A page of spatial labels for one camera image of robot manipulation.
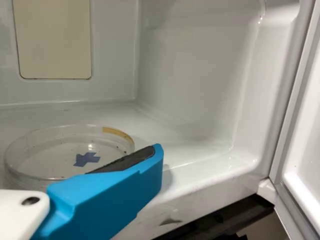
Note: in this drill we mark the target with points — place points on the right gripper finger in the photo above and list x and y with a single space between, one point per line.
105 195

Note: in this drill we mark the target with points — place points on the petri dish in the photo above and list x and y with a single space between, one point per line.
50 155

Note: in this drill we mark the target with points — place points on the white incubator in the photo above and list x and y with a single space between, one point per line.
200 75

